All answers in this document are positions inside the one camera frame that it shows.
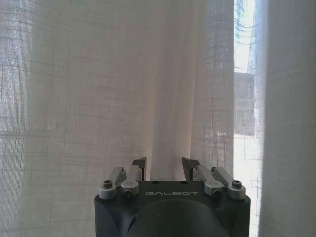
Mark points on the white sheer curtain panel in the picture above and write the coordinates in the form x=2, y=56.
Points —
x=98, y=86
x=286, y=111

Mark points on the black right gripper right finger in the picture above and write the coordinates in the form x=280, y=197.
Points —
x=214, y=181

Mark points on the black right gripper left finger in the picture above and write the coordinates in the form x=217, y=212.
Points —
x=128, y=181

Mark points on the grey building outside window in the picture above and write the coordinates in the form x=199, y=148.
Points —
x=244, y=103

